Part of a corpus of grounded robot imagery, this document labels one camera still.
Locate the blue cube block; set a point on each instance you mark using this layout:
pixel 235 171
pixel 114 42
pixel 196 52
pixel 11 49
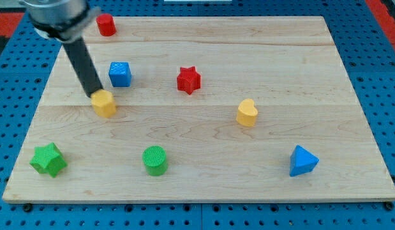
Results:
pixel 120 74

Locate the red star block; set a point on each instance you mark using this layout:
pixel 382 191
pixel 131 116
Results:
pixel 188 80

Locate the green cylinder block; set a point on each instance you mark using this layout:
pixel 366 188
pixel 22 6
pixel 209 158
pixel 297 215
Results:
pixel 155 160

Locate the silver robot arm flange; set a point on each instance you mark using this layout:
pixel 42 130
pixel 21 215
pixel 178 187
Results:
pixel 62 20

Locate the wooden board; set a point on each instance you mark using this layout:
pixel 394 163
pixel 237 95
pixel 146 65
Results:
pixel 289 66

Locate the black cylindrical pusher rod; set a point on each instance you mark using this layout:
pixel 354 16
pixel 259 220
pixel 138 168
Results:
pixel 83 66

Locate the blue triangle block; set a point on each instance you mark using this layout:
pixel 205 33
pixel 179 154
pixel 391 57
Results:
pixel 302 161

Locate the yellow heart block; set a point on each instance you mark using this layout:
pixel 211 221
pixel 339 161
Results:
pixel 247 113

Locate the red cylinder block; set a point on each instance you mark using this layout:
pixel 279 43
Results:
pixel 106 24

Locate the green star block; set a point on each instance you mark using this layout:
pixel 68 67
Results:
pixel 48 160

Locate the yellow hexagon block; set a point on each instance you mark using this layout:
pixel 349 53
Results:
pixel 103 103

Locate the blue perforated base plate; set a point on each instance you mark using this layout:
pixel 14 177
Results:
pixel 364 33

